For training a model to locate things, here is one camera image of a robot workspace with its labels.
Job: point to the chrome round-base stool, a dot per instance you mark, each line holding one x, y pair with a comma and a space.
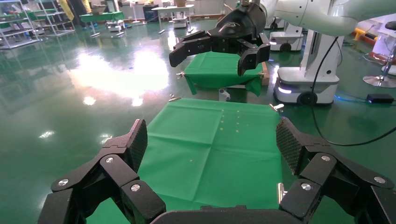
382, 81

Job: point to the green table cloth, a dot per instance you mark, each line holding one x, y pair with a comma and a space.
201, 160

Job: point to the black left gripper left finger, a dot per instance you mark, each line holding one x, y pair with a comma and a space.
117, 173

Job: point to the black power adapter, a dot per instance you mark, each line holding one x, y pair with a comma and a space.
380, 98

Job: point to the white table leg foot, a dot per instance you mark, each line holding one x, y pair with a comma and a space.
224, 94

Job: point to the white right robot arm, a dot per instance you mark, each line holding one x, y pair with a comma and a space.
325, 15

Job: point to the metal shelf rack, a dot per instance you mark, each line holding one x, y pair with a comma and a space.
15, 31
55, 23

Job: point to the far green cloth table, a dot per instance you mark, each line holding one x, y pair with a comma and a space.
216, 69

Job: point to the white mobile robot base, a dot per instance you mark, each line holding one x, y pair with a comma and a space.
286, 40

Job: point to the wooden table board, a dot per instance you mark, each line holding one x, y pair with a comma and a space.
265, 75

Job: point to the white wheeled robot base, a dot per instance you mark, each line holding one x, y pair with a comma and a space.
309, 83

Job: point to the small white mobile robot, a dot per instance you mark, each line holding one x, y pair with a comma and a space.
180, 22
115, 25

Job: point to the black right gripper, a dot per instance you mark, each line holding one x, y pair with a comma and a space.
238, 24

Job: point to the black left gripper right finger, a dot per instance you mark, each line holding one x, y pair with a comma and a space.
325, 176

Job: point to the green covered table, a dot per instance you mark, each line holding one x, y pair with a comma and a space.
102, 16

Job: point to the white top table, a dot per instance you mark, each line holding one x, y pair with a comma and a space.
173, 7

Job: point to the silver binder clip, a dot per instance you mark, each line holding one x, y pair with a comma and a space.
280, 193
276, 107
174, 98
180, 74

